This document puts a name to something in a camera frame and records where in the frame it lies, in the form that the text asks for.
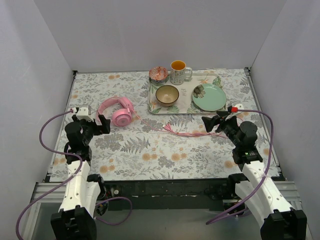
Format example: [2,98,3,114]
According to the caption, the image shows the pink headphones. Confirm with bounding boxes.
[96,97,134,127]

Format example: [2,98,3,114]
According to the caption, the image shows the pink headphone cable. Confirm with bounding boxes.
[131,109,241,138]

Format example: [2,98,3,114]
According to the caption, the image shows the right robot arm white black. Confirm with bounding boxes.
[201,115,307,240]

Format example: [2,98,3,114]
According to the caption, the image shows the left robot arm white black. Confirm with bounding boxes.
[50,115,111,240]

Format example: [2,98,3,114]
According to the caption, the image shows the mint green plate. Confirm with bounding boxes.
[192,83,227,112]

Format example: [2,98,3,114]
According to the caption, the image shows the beige brown bowl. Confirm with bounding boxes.
[155,85,180,107]

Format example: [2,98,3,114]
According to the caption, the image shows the floral serving tray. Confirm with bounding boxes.
[148,72,227,115]

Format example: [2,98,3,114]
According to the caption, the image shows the floral table mat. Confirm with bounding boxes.
[48,68,281,182]

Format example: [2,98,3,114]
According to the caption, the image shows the floral mug orange inside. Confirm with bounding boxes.
[170,60,193,85]

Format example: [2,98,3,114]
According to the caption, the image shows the red patterned small bowl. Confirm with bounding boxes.
[149,66,169,83]

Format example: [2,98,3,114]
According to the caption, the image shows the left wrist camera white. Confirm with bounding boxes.
[72,105,94,122]

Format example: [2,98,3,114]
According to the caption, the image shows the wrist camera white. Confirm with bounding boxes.
[72,105,94,122]
[226,103,244,118]

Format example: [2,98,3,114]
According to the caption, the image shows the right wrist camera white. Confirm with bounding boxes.
[226,103,244,118]

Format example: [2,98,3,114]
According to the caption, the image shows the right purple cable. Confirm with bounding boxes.
[205,108,275,225]

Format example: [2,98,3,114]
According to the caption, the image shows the purple cable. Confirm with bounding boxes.
[205,108,275,225]
[15,109,133,240]

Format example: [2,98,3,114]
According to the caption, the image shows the aluminium frame rail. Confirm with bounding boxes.
[29,181,76,204]

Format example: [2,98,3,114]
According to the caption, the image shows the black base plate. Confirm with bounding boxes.
[104,178,240,212]

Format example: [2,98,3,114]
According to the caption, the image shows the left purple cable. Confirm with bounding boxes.
[15,109,133,240]

